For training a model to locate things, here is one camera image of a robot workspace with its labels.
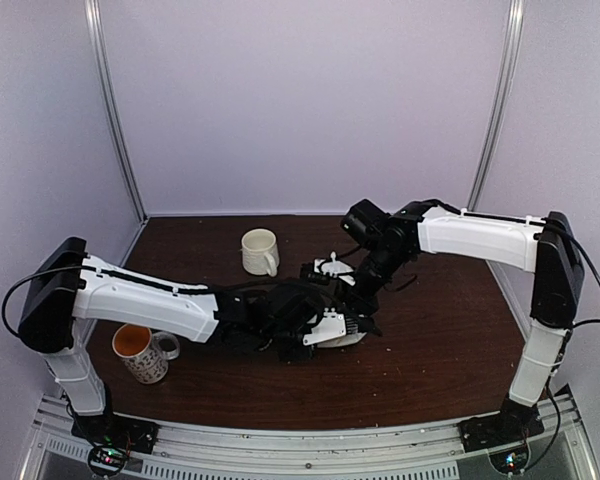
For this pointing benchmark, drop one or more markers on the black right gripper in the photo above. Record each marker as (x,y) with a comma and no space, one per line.
(358,304)

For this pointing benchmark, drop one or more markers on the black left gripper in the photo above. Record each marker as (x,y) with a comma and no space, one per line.
(298,355)

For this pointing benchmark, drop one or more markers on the white paper bag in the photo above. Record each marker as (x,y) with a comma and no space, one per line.
(345,337)

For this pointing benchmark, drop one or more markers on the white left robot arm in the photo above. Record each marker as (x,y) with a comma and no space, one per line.
(42,309)

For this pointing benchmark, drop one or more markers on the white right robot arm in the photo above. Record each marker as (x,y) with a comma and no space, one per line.
(543,248)

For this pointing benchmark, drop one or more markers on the cream ceramic mug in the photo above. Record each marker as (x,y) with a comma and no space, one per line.
(260,254)

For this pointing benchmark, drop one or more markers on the patterned mug orange inside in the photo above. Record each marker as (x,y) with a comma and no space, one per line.
(145,354)

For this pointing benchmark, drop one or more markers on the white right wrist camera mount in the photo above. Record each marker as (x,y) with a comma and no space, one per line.
(322,270)

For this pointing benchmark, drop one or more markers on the aluminium front rail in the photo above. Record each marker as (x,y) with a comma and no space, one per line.
(431,450)

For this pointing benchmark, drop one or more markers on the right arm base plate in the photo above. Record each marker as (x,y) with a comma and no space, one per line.
(487,432)

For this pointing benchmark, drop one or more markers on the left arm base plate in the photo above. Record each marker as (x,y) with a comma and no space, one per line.
(124,433)

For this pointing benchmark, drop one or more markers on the right aluminium corner post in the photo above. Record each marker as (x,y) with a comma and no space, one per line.
(509,59)

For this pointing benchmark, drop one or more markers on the aluminium corner post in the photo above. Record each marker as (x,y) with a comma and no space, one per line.
(509,59)
(97,38)

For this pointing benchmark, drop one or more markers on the left aluminium corner post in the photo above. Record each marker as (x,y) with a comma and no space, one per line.
(97,38)

